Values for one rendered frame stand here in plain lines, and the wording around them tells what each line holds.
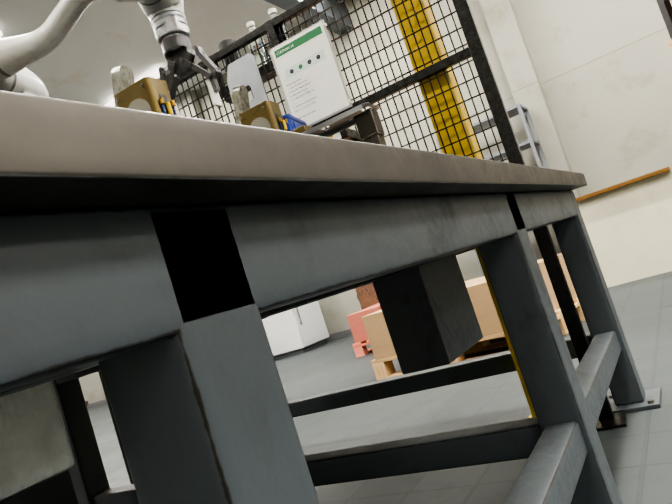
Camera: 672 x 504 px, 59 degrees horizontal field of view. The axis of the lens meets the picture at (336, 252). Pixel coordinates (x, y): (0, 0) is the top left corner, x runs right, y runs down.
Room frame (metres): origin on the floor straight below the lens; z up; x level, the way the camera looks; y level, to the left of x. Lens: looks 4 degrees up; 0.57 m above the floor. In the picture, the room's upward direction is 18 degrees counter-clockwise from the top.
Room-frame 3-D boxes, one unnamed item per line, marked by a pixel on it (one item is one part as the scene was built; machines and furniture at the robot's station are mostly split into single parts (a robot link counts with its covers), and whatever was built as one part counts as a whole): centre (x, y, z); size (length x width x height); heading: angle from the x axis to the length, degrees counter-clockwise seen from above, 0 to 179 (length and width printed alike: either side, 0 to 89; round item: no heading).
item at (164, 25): (1.50, 0.23, 1.37); 0.09 x 0.09 x 0.06
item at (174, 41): (1.50, 0.23, 1.29); 0.08 x 0.07 x 0.09; 64
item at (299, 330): (8.25, 0.92, 0.75); 0.76 x 0.68 x 1.49; 60
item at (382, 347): (3.61, -0.65, 0.20); 1.16 x 0.84 x 0.40; 56
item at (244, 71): (1.73, 0.10, 1.17); 0.12 x 0.01 x 0.34; 64
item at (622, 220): (5.31, -2.68, 0.36); 2.19 x 0.68 x 0.72; 150
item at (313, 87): (1.95, -0.10, 1.30); 0.23 x 0.02 x 0.31; 64
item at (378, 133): (1.47, -0.18, 0.84); 0.05 x 0.05 x 0.29; 64
